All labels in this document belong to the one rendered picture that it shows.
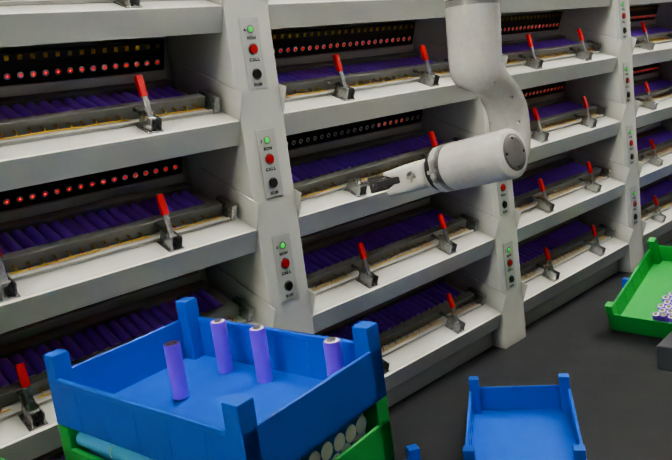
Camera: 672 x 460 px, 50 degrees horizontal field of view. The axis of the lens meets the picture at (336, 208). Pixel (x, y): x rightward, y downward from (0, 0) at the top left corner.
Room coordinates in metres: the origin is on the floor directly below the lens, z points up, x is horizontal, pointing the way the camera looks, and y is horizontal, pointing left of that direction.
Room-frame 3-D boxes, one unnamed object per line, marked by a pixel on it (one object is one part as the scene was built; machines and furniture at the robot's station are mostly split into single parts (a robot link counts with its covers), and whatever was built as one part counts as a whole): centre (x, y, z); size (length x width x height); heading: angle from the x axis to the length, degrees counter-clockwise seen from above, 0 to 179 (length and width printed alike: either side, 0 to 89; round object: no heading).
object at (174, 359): (0.75, 0.20, 0.44); 0.02 x 0.02 x 0.06
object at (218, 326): (0.81, 0.15, 0.44); 0.02 x 0.02 x 0.06
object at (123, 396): (0.72, 0.15, 0.44); 0.30 x 0.20 x 0.08; 50
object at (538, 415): (1.24, -0.29, 0.04); 0.30 x 0.20 x 0.08; 166
